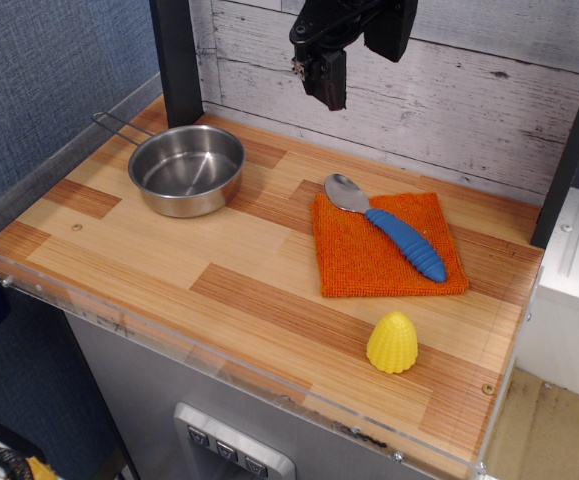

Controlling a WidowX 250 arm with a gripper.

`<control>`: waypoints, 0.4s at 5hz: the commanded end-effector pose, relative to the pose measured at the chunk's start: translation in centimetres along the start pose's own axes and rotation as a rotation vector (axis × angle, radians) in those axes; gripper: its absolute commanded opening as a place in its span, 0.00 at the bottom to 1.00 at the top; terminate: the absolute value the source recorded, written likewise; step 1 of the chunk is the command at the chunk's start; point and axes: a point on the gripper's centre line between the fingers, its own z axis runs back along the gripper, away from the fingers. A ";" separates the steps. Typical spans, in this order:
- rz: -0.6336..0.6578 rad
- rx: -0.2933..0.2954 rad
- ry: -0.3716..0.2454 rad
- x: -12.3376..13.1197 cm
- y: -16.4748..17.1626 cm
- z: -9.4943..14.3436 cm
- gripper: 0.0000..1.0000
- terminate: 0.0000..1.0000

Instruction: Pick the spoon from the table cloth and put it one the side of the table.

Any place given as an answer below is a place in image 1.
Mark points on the silver button control panel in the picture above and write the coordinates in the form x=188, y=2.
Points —
x=215, y=450

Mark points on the dark vertical post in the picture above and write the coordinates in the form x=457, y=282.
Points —
x=558, y=189
x=175, y=46

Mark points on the clear acrylic table guard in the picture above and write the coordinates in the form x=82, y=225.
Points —
x=271, y=334

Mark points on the dark vertical post right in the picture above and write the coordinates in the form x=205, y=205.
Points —
x=558, y=189

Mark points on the yellow object bottom left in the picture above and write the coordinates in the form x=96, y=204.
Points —
x=40, y=470

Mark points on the orange knitted cloth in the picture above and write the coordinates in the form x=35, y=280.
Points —
x=357, y=259

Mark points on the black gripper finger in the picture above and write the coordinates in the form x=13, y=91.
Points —
x=388, y=32
x=323, y=75

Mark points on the small steel pot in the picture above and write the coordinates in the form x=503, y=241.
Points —
x=187, y=171

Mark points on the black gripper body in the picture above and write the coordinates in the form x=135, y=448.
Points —
x=332, y=24

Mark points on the blue handled metal spoon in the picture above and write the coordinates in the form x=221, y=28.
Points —
x=348, y=196

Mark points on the dark vertical post left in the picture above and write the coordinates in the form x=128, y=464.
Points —
x=175, y=46

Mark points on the yellow toy corn piece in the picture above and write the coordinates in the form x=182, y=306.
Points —
x=393, y=344

